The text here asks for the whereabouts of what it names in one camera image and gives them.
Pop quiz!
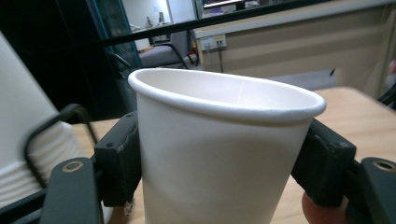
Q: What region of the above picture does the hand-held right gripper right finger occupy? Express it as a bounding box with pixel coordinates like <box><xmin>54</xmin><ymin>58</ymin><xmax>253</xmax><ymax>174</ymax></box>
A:
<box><xmin>290</xmin><ymin>118</ymin><xmax>358</xmax><ymax>208</ymax></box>

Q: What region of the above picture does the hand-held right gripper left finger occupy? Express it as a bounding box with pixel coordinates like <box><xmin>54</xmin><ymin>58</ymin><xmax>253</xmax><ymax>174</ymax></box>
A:
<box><xmin>92</xmin><ymin>110</ymin><xmax>145</xmax><ymax>208</ymax></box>

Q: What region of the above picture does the black wire cup holder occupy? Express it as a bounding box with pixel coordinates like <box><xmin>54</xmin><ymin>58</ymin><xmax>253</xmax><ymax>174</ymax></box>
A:
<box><xmin>23</xmin><ymin>103</ymin><xmax>99</xmax><ymax>191</ymax></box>

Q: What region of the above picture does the single white paper cup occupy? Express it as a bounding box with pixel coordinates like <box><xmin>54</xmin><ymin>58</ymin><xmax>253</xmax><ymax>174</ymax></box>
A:
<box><xmin>127</xmin><ymin>67</ymin><xmax>328</xmax><ymax>224</ymax></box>

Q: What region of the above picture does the stack of white paper cups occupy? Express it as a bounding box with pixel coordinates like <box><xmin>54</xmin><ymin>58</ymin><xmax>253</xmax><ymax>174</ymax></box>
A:
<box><xmin>0</xmin><ymin>31</ymin><xmax>115</xmax><ymax>223</ymax></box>

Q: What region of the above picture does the black cabinet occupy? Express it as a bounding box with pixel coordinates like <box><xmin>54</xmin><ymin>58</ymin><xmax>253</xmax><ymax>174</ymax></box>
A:
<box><xmin>46</xmin><ymin>0</ymin><xmax>143</xmax><ymax>120</ymax></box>

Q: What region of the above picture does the grey office chair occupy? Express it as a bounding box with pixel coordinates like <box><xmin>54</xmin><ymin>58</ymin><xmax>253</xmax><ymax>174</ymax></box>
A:
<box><xmin>137</xmin><ymin>28</ymin><xmax>202</xmax><ymax>71</ymax></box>

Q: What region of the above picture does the light wooden counter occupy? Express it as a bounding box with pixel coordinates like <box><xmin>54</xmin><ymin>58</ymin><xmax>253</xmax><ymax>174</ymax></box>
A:
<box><xmin>193</xmin><ymin>0</ymin><xmax>396</xmax><ymax>98</ymax></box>

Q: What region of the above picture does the black horizontal stand bar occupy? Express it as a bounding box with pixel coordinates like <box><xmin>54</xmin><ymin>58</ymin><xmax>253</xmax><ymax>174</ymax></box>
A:
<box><xmin>90</xmin><ymin>0</ymin><xmax>331</xmax><ymax>49</ymax></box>

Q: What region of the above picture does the black hanging power cable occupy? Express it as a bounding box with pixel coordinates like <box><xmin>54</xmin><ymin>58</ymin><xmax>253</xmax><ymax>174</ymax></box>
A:
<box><xmin>217</xmin><ymin>39</ymin><xmax>226</xmax><ymax>75</ymax></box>

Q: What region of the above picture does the white wall socket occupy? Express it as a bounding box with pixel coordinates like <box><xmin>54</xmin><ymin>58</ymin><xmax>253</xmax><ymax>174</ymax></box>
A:
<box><xmin>200</xmin><ymin>34</ymin><xmax>228</xmax><ymax>52</ymax></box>

